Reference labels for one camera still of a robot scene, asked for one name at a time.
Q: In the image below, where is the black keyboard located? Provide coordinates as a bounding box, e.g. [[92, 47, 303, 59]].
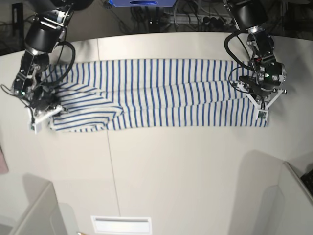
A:
[[300, 170, 313, 193]]

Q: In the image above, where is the white power strip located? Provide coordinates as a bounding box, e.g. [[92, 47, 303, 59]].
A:
[[164, 13, 232, 25]]

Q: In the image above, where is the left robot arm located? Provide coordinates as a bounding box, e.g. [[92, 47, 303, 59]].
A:
[[224, 0, 287, 98]]

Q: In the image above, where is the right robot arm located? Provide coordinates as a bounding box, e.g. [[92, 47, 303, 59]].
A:
[[11, 0, 91, 114]]

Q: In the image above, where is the blue box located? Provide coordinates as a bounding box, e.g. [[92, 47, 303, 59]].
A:
[[108, 0, 176, 7]]

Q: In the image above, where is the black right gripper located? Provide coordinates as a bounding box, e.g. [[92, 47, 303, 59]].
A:
[[24, 88, 60, 113]]

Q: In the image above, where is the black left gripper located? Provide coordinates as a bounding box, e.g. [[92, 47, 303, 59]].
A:
[[239, 62, 286, 98]]

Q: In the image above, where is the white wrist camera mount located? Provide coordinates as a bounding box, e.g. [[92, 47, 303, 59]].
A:
[[234, 82, 287, 121], [28, 104, 66, 134]]

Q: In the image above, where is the blue white striped T-shirt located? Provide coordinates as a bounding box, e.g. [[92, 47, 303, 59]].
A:
[[44, 59, 267, 132]]

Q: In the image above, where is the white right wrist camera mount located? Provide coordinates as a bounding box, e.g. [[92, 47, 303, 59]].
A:
[[28, 104, 66, 134]]

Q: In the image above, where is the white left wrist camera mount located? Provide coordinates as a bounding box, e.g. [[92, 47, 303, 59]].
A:
[[234, 82, 287, 121]]

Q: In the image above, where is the white table slot plate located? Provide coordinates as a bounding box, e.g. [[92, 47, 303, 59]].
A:
[[91, 216, 153, 235]]

